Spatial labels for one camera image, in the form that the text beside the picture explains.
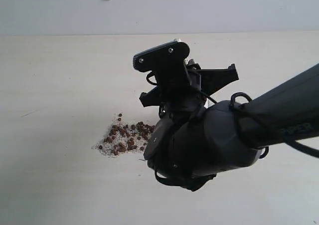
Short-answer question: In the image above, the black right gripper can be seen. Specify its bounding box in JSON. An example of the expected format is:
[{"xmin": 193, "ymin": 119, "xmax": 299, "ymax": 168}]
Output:
[{"xmin": 139, "ymin": 64, "xmax": 239, "ymax": 118}]

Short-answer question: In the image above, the wooden paint brush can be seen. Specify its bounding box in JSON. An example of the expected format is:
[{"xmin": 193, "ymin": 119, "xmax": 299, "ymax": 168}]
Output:
[{"xmin": 174, "ymin": 38, "xmax": 195, "ymax": 66}]

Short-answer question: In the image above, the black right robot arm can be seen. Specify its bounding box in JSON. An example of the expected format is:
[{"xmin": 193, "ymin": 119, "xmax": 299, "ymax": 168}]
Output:
[{"xmin": 140, "ymin": 64, "xmax": 319, "ymax": 192}]

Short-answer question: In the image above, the pile of grains and pellets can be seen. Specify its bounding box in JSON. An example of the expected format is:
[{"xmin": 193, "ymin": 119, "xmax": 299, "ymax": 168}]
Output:
[{"xmin": 92, "ymin": 113, "xmax": 155, "ymax": 158}]

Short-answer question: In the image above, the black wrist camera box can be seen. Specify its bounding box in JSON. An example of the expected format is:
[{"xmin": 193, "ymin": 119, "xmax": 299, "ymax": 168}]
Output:
[{"xmin": 133, "ymin": 41, "xmax": 190, "ymax": 87}]

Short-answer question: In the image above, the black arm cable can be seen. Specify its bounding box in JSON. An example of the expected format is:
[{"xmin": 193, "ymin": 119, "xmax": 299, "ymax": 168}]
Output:
[{"xmin": 146, "ymin": 72, "xmax": 319, "ymax": 186}]

